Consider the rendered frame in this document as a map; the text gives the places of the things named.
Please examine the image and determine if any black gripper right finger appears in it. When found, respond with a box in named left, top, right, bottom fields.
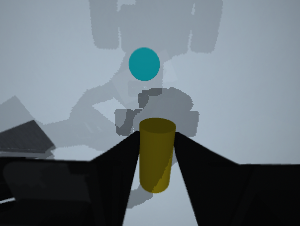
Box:
left=174, top=132, right=300, bottom=226

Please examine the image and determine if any yellow tall cylinder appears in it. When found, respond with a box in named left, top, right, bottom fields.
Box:
left=139, top=118, right=176, bottom=193

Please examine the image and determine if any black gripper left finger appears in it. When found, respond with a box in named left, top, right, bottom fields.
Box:
left=3, top=131, right=140, bottom=226

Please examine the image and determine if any teal circle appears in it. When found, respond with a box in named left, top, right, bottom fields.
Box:
left=129, top=47, right=160, bottom=81

